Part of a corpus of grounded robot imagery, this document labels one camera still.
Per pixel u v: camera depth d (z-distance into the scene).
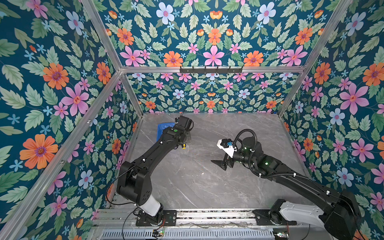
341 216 0.38
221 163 0.63
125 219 0.73
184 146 0.84
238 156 0.62
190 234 0.77
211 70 0.93
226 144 0.59
